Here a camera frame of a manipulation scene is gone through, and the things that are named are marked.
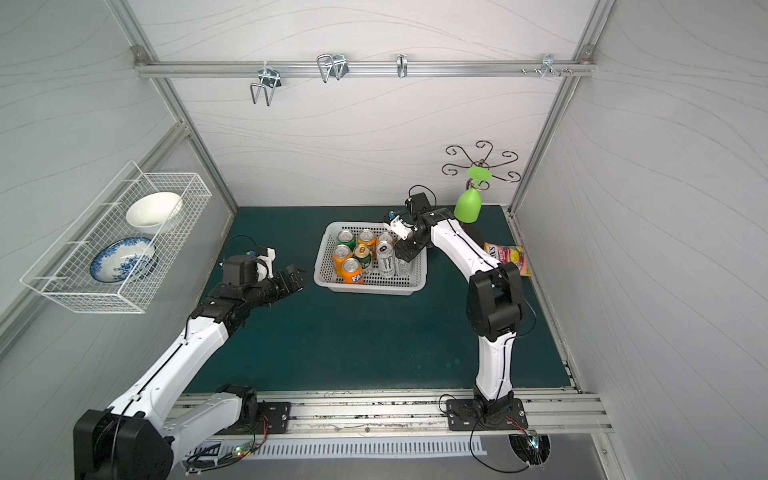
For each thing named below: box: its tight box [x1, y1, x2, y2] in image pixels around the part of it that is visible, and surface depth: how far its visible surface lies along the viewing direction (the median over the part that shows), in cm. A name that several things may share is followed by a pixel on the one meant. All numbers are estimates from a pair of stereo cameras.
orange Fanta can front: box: [342, 257, 365, 285], surface depth 92 cm
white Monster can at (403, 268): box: [393, 254, 415, 277], surface depth 98 cm
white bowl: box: [126, 191, 184, 234], surface depth 72 cm
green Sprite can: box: [336, 229, 357, 252], surface depth 100 cm
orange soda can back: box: [358, 228, 379, 253], surface depth 100 cm
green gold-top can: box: [353, 244, 372, 269], surface depth 96 cm
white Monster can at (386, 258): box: [377, 240, 396, 276], surface depth 93 cm
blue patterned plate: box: [90, 237, 158, 284], surface depth 65 cm
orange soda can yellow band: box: [332, 244, 352, 277], surface depth 95 cm
